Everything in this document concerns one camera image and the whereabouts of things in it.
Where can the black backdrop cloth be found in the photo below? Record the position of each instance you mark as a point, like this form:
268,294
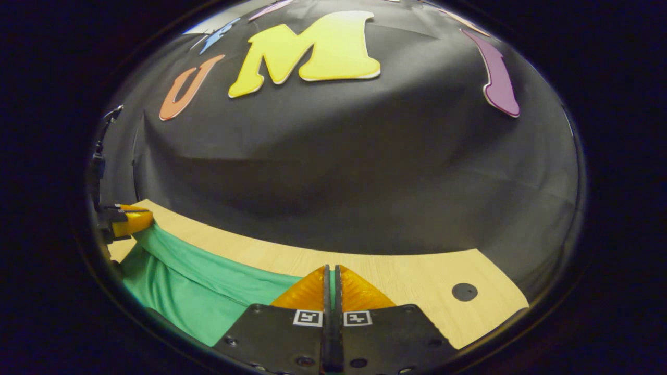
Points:
338,172

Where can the green polo T-shirt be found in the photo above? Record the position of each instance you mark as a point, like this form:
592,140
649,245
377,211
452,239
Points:
208,297

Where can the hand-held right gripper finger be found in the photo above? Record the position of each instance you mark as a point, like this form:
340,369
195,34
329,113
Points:
326,338
338,338

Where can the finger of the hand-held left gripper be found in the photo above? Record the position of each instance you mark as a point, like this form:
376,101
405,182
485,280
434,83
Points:
130,208
133,223

